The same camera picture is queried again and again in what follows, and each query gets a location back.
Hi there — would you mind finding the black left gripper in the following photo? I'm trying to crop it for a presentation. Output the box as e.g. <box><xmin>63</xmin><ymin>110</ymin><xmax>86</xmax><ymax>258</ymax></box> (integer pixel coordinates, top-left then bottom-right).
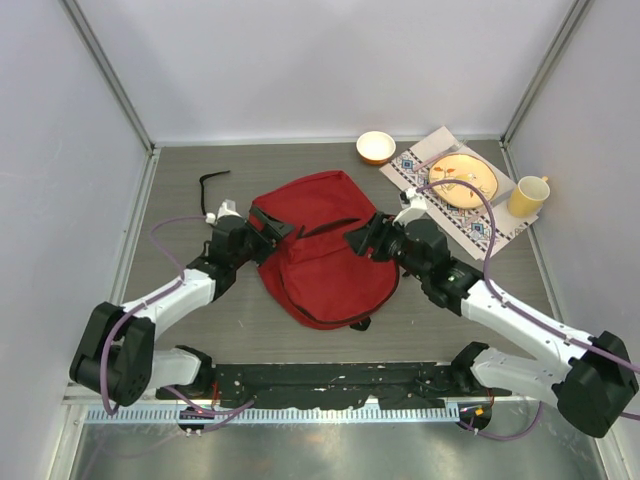
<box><xmin>231</xmin><ymin>206</ymin><xmax>292</xmax><ymax>268</ymax></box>

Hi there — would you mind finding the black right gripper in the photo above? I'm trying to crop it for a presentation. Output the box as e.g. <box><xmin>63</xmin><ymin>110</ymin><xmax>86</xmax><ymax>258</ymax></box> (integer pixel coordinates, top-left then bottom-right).
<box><xmin>343</xmin><ymin>211</ymin><xmax>429</xmax><ymax>281</ymax></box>

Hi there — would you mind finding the red student backpack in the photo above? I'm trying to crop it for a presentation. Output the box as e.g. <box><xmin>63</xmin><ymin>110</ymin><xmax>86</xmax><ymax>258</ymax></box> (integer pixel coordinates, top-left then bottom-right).
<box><xmin>251</xmin><ymin>170</ymin><xmax>400</xmax><ymax>331</ymax></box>

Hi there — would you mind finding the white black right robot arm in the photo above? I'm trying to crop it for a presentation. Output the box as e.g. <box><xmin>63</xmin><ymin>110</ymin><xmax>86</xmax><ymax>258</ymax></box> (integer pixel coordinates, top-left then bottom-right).
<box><xmin>344</xmin><ymin>212</ymin><xmax>639</xmax><ymax>438</ymax></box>

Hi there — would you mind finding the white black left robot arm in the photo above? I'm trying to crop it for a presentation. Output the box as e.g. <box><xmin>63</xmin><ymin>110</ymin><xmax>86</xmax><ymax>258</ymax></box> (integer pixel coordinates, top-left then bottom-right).
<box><xmin>69</xmin><ymin>200</ymin><xmax>294</xmax><ymax>415</ymax></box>

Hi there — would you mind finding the white orange bowl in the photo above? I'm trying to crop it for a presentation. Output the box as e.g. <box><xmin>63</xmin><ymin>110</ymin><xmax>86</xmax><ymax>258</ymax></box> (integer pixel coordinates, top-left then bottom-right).
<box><xmin>356</xmin><ymin>131</ymin><xmax>396</xmax><ymax>165</ymax></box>

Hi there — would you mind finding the yellow bird plate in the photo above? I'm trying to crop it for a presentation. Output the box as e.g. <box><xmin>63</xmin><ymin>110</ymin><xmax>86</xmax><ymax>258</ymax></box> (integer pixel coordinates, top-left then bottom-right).
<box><xmin>428</xmin><ymin>154</ymin><xmax>499</xmax><ymax>210</ymax></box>

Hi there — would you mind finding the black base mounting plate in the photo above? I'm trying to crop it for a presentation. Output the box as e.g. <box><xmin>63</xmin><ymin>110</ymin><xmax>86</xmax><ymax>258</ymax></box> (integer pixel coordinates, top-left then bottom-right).
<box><xmin>154</xmin><ymin>360</ymin><xmax>514</xmax><ymax>410</ymax></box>

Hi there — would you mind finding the yellow mug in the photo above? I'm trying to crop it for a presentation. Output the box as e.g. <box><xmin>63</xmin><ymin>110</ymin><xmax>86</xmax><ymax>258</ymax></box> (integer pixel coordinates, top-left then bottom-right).
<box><xmin>507</xmin><ymin>176</ymin><xmax>550</xmax><ymax>218</ymax></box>

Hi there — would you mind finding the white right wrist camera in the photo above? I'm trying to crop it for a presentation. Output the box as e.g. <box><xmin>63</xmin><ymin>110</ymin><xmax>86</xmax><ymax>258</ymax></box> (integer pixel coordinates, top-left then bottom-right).
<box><xmin>393</xmin><ymin>187</ymin><xmax>428</xmax><ymax>227</ymax></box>

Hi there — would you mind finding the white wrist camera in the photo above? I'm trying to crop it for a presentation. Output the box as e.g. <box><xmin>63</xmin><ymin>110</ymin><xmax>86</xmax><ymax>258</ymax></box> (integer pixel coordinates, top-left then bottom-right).
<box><xmin>205</xmin><ymin>199</ymin><xmax>241</xmax><ymax>225</ymax></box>
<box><xmin>393</xmin><ymin>187</ymin><xmax>428</xmax><ymax>227</ymax></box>

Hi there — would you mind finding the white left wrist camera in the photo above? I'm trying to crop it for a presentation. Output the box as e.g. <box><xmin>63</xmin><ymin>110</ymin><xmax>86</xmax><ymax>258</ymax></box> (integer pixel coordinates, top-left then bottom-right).
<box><xmin>205</xmin><ymin>199</ymin><xmax>241</xmax><ymax>225</ymax></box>

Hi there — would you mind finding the pink handled fork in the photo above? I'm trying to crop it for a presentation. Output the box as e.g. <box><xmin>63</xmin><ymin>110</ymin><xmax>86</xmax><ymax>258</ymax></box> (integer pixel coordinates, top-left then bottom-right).
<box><xmin>414</xmin><ymin>140</ymin><xmax>467</xmax><ymax>171</ymax></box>

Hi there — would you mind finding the pink handled knife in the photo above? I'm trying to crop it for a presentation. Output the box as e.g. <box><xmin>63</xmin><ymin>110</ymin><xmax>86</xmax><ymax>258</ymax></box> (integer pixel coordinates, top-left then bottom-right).
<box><xmin>477</xmin><ymin>191</ymin><xmax>511</xmax><ymax>215</ymax></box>

